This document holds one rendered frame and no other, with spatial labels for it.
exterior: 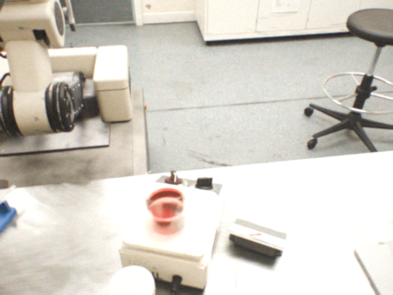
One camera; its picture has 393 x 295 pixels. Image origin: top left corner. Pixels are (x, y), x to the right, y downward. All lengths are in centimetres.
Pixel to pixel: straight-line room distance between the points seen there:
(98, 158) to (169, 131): 76
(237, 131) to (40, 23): 124
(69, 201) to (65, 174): 64
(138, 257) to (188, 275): 7
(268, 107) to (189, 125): 52
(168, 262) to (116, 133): 101
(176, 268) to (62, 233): 23
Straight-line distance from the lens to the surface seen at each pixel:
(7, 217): 72
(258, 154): 193
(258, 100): 235
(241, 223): 64
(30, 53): 125
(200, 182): 62
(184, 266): 52
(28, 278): 64
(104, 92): 145
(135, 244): 52
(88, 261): 62
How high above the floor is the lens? 126
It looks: 41 degrees down
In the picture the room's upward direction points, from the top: straight up
